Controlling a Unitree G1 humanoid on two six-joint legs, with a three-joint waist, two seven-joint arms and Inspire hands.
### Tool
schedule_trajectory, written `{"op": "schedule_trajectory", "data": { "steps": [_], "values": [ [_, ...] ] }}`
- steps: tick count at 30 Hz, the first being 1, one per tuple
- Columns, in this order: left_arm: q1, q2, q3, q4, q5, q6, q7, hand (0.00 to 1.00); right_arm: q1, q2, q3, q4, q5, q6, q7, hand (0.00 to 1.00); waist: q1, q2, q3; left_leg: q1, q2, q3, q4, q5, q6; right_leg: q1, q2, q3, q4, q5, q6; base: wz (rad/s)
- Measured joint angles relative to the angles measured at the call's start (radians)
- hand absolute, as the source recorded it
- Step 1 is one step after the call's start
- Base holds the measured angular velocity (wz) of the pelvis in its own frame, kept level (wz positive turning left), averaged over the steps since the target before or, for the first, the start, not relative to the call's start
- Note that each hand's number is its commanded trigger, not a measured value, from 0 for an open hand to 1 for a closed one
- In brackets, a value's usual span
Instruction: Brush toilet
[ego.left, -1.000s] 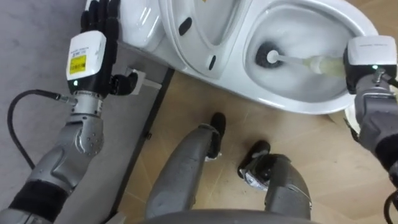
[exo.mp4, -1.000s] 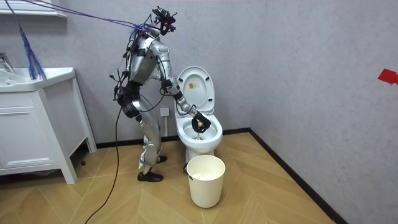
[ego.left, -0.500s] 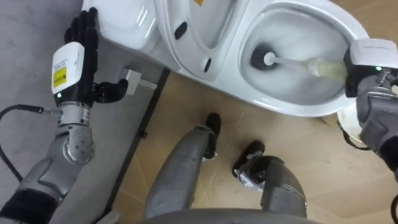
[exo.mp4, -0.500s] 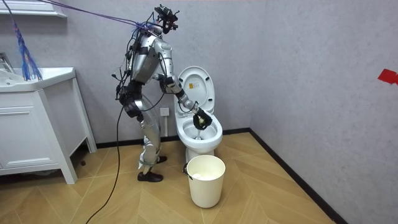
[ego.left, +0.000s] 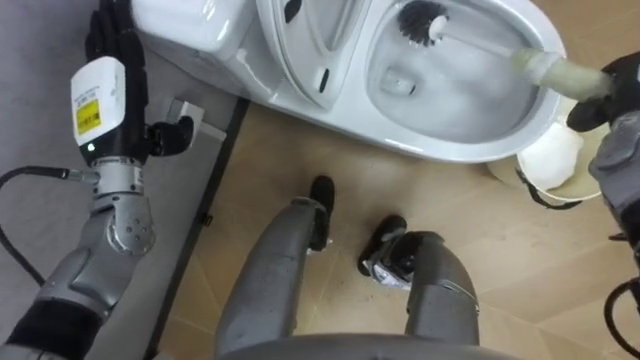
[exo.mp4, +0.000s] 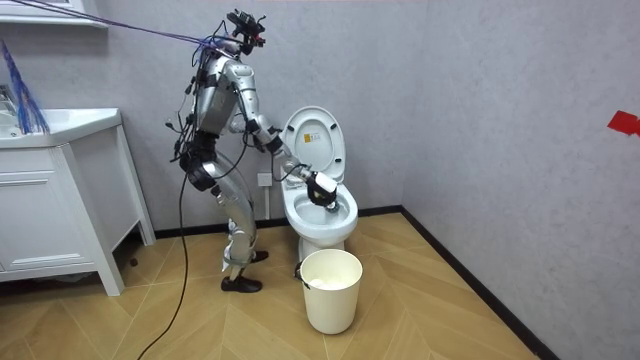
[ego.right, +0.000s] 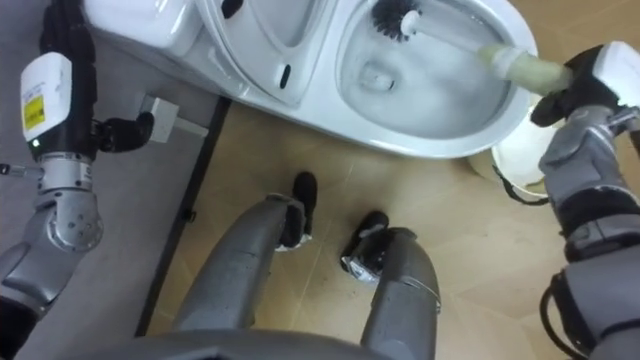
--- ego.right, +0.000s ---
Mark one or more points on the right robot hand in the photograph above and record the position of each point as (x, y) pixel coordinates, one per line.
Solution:
(590, 85)

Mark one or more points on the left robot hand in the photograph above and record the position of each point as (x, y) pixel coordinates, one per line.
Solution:
(65, 100)

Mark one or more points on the white toilet brush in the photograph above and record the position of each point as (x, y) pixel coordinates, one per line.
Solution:
(450, 40)

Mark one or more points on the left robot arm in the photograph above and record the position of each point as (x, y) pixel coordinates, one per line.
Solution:
(55, 235)

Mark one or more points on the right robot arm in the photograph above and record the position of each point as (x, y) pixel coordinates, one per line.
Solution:
(595, 225)

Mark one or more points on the white toilet brush holder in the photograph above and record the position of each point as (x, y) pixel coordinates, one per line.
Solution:
(520, 155)

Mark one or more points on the white toilet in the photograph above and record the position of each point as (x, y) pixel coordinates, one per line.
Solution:
(320, 70)

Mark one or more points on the robot body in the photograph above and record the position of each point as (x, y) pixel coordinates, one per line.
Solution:
(225, 346)

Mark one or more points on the robot legs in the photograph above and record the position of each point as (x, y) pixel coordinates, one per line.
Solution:
(310, 270)

